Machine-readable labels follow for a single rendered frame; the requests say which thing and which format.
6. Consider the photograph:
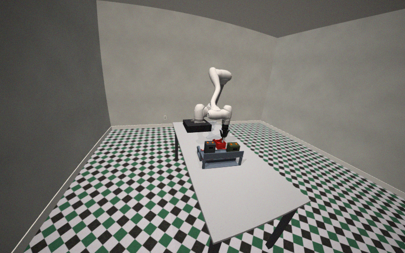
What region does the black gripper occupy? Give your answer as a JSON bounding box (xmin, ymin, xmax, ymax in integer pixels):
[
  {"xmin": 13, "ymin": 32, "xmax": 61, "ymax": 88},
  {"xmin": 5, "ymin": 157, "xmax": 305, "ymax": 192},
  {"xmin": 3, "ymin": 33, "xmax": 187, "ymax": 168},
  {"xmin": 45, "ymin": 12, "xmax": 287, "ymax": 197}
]
[{"xmin": 220, "ymin": 124, "xmax": 230, "ymax": 143}]

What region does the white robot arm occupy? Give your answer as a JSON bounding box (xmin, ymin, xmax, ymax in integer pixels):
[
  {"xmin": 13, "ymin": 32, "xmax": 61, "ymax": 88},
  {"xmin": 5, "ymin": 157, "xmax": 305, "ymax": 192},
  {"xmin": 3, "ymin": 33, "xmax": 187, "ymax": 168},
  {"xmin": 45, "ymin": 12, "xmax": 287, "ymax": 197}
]
[{"xmin": 191, "ymin": 67, "xmax": 232, "ymax": 125}]

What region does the olive green case with orange latches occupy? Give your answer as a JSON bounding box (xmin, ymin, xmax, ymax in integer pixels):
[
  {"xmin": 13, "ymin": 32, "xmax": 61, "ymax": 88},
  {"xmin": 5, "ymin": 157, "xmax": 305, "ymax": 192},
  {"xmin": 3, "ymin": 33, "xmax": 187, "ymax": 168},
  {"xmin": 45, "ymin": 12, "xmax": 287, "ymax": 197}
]
[{"xmin": 226, "ymin": 142, "xmax": 240, "ymax": 152}]

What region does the black case with orange latches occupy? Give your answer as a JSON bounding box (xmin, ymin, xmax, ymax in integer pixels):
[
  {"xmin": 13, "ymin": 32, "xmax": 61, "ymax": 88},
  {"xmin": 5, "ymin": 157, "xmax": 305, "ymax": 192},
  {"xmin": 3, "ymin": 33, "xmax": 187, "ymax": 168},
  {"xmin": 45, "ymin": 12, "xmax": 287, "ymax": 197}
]
[{"xmin": 204, "ymin": 141, "xmax": 216, "ymax": 153}]

